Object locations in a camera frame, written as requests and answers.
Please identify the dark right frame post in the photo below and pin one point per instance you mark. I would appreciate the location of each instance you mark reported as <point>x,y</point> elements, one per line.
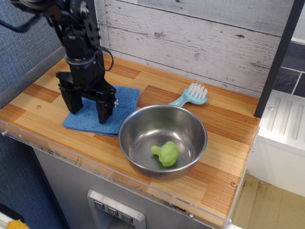
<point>290,26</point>

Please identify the stainless steel bowl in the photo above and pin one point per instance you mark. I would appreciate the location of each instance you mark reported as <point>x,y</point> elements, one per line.
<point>155,125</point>

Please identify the green toy broccoli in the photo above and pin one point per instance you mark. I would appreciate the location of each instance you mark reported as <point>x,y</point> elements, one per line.
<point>167,154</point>

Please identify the white ribbed cabinet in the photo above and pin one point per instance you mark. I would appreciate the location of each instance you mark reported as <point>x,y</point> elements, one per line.
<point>278,155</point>

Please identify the blue microfibre towel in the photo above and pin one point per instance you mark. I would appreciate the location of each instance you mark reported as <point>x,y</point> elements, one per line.
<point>86,119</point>

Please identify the silver button control panel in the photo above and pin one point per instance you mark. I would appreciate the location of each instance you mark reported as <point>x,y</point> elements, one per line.
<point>108,213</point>

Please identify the teal dish brush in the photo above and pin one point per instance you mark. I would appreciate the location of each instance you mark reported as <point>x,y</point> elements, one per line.
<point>195,94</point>

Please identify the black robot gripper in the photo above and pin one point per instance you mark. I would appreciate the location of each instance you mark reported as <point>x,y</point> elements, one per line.
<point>86,79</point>

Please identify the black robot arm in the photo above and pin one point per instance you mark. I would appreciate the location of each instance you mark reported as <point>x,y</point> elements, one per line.
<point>76,26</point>

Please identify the yellow object at corner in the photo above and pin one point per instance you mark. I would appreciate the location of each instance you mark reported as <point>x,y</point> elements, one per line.
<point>16,224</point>

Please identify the clear acrylic table edge guard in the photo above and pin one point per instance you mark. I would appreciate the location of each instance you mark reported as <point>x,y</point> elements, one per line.
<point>208,191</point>

